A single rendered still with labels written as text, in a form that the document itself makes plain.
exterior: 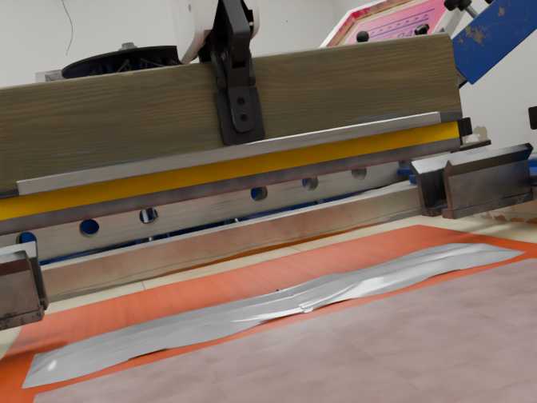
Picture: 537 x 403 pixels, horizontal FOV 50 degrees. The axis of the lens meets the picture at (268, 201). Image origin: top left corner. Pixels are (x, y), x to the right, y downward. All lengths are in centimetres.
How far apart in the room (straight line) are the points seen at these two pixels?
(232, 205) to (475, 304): 40
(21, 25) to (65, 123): 434
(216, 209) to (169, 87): 29
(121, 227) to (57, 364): 32
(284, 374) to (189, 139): 20
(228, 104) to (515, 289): 23
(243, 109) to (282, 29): 455
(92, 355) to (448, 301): 23
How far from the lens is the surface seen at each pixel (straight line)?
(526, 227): 57
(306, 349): 33
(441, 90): 51
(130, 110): 43
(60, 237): 69
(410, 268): 44
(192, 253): 63
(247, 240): 64
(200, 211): 70
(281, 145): 43
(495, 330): 32
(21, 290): 45
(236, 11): 41
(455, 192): 52
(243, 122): 42
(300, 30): 501
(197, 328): 39
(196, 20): 41
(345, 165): 47
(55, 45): 471
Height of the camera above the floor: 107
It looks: 5 degrees down
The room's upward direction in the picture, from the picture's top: 11 degrees counter-clockwise
